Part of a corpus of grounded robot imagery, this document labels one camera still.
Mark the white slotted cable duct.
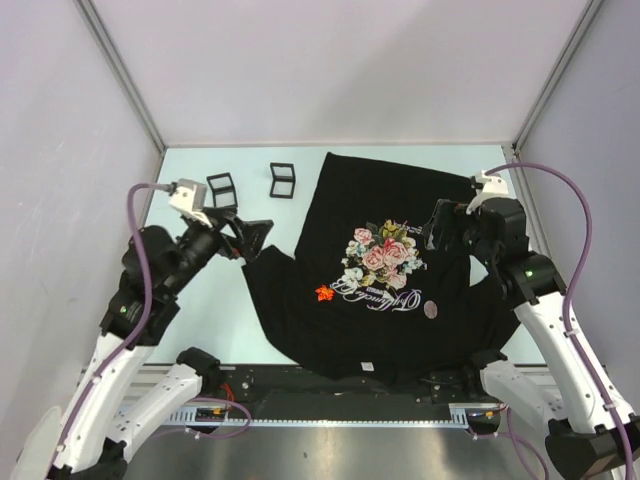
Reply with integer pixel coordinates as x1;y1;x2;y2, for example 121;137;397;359
162;402;505;429

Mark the right black display box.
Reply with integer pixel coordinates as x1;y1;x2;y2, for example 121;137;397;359
269;162;296;200

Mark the red leaf brooch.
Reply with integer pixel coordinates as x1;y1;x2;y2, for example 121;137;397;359
315;285;335;302

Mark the round pink brooch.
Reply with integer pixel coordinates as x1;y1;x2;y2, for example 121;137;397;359
423;300;438;319

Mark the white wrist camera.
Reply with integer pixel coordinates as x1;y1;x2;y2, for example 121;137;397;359
466;171;509;215
169;179;211;226

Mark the black floral print t-shirt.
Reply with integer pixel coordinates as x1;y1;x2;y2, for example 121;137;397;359
243;153;519;384

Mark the left black display box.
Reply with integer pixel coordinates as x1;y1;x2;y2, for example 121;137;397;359
206;172;238;208

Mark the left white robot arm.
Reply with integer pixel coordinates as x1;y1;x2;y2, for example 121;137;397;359
11;208;273;479

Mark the black display box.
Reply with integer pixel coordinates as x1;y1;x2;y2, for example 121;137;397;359
269;162;296;200
206;172;238;208

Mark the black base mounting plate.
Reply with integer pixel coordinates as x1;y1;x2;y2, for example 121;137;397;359
196;364;499;404

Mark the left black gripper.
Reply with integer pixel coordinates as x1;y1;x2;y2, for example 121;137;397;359
164;206;273;295

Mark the aluminium frame rail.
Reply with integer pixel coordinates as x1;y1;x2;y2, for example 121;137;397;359
126;364;561;403

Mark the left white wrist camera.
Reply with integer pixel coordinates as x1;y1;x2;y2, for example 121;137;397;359
169;179;211;226

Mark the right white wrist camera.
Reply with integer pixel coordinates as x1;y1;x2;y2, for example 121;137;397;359
466;171;509;215

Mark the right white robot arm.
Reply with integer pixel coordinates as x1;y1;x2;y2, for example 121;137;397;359
423;198;639;479

